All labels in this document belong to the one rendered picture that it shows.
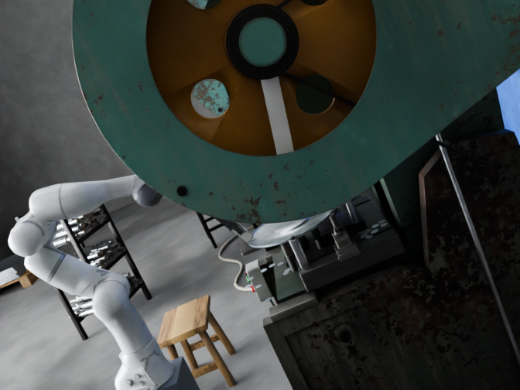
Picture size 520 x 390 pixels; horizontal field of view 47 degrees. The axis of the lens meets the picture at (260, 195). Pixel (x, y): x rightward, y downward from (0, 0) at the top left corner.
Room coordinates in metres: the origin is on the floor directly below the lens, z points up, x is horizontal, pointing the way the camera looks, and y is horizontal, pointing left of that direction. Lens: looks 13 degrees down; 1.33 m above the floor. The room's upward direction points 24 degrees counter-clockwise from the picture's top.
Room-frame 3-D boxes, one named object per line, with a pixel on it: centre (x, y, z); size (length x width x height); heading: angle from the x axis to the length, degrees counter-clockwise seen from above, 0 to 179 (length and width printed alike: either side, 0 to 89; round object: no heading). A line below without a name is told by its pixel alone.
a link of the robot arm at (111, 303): (1.88, 0.58, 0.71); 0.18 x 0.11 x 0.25; 2
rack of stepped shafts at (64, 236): (4.03, 1.27, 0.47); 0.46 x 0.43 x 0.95; 66
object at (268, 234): (1.82, -0.05, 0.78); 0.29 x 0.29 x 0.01
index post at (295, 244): (1.65, -0.04, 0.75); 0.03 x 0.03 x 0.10; 86
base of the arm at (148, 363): (1.92, 0.62, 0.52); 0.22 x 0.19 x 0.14; 85
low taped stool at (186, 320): (2.65, 0.56, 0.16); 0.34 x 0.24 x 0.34; 177
